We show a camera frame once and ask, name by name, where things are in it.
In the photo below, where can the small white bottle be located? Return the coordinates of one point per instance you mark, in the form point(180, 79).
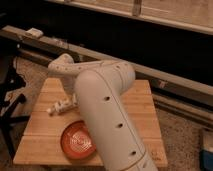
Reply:
point(62, 106)

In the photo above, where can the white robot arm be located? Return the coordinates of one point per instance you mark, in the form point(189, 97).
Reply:
point(98, 88)

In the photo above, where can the orange ceramic bowl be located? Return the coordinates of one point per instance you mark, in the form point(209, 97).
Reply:
point(75, 141)

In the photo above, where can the long wooden beam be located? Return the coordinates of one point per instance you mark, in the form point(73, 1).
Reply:
point(171, 83)

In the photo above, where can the wooden cutting board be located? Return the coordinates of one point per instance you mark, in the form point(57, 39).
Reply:
point(40, 143)

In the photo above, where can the small white box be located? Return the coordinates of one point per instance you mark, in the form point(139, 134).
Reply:
point(34, 32)

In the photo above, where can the wooden shelf ledge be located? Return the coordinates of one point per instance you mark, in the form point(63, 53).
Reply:
point(193, 15)

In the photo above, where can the blue plastic bin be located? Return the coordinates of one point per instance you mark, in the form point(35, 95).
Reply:
point(206, 153)

